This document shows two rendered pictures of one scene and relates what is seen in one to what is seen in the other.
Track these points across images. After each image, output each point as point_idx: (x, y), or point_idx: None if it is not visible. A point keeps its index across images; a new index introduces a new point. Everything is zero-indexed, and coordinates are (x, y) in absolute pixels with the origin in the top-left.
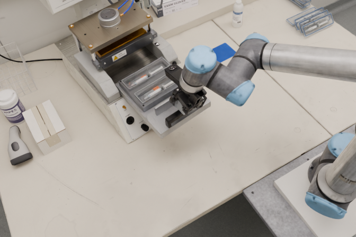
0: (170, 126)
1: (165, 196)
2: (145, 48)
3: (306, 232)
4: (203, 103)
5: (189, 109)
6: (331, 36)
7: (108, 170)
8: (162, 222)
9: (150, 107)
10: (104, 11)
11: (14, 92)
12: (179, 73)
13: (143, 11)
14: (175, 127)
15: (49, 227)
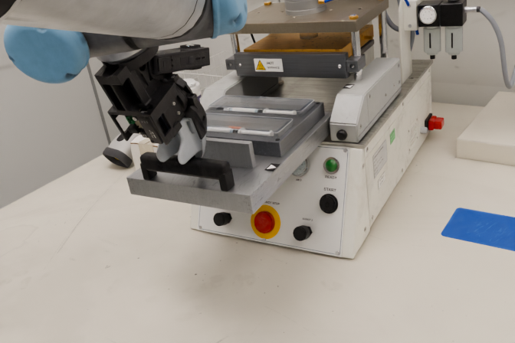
0: (146, 178)
1: (87, 318)
2: None
3: None
4: (162, 138)
5: (108, 112)
6: None
7: (127, 234)
8: (24, 338)
9: None
10: None
11: (194, 86)
12: (173, 50)
13: (362, 13)
14: (158, 189)
15: (14, 228)
